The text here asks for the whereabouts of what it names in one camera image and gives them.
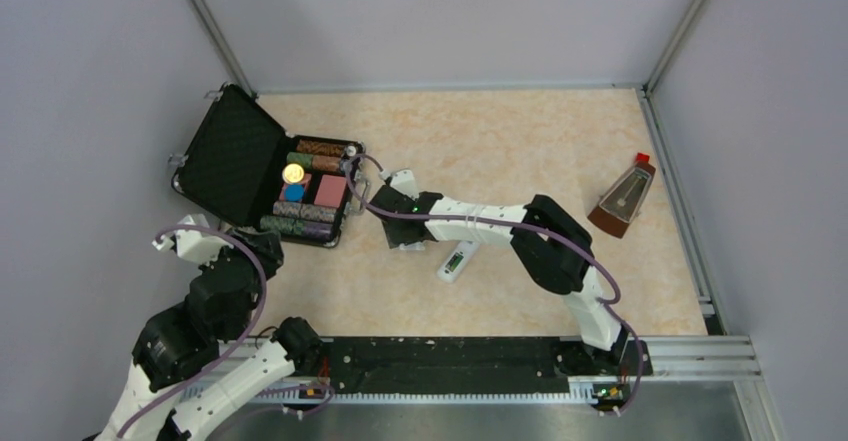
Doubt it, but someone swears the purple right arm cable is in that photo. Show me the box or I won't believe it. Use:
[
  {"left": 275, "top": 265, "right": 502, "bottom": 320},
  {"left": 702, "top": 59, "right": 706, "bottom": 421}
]
[{"left": 344, "top": 154, "right": 645, "bottom": 419}]

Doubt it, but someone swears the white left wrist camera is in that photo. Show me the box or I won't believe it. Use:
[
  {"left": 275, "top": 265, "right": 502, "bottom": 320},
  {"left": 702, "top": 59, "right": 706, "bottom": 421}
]
[{"left": 152, "top": 214, "right": 233, "bottom": 265}]

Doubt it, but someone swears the brown poker chip stack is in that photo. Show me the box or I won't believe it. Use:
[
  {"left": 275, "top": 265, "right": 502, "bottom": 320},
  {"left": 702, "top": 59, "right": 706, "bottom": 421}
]
[{"left": 296, "top": 139, "right": 347, "bottom": 157}]

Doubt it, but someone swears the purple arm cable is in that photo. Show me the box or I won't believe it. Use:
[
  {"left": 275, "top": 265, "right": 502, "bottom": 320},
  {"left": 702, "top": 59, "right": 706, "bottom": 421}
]
[
  {"left": 344, "top": 154, "right": 645, "bottom": 419},
  {"left": 115, "top": 224, "right": 336, "bottom": 441}
]

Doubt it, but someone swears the blue dealer chip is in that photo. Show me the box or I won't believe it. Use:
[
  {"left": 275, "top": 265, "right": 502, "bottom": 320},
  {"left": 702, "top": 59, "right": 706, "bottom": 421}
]
[{"left": 282, "top": 184, "right": 305, "bottom": 202}]

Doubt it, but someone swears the brown wooden metronome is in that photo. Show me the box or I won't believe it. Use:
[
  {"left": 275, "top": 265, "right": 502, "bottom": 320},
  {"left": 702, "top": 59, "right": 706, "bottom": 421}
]
[{"left": 587, "top": 153, "right": 656, "bottom": 239}]

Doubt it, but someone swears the yellow big blind chip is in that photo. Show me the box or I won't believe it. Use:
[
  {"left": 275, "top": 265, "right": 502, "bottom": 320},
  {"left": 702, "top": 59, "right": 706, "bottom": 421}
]
[{"left": 282, "top": 163, "right": 306, "bottom": 184}]

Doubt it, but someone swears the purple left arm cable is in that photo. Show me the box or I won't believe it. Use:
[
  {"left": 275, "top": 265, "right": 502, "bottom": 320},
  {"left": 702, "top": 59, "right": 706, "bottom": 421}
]
[{"left": 115, "top": 224, "right": 336, "bottom": 441}]

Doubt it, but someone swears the red card deck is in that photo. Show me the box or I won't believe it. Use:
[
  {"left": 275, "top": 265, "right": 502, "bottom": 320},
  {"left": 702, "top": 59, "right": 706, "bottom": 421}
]
[{"left": 313, "top": 175, "right": 347, "bottom": 209}]

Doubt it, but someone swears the white remote control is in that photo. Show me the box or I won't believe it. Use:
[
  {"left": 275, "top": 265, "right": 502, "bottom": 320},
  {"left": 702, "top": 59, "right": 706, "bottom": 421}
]
[{"left": 436, "top": 241, "right": 481, "bottom": 283}]

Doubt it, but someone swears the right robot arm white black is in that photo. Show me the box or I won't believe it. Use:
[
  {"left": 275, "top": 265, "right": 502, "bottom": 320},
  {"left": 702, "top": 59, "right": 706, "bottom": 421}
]
[{"left": 365, "top": 186, "right": 628, "bottom": 373}]

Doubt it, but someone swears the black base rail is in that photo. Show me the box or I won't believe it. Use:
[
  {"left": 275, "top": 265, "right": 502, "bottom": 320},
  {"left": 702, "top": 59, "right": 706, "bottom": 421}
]
[{"left": 276, "top": 335, "right": 654, "bottom": 395}]

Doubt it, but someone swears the purple poker chip stack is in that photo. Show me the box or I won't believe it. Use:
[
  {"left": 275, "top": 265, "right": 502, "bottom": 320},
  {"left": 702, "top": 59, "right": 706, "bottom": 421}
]
[{"left": 259, "top": 200, "right": 340, "bottom": 242}]

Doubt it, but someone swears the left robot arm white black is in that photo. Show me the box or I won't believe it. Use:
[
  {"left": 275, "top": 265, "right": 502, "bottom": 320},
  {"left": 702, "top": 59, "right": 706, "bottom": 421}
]
[{"left": 94, "top": 221, "right": 322, "bottom": 440}]

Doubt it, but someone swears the black poker chip case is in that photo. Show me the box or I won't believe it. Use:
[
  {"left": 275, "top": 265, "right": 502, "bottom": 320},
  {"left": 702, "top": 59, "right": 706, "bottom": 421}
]
[{"left": 171, "top": 84, "right": 365, "bottom": 248}]

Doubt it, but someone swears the green AA battery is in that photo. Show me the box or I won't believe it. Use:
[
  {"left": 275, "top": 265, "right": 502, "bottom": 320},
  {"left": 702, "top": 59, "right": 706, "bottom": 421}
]
[{"left": 445, "top": 252, "right": 465, "bottom": 274}]

